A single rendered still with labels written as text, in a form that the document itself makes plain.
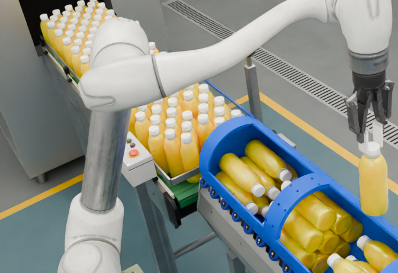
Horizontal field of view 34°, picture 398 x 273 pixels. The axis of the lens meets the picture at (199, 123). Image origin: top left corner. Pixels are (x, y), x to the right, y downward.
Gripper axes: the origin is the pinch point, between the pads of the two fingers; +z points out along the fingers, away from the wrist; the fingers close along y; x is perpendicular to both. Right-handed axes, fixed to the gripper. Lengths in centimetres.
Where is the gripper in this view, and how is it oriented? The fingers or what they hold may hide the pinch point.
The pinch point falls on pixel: (370, 137)
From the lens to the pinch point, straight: 167.4
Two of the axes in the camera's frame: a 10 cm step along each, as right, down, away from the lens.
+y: 8.7, -3.9, 3.1
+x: -4.7, -4.3, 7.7
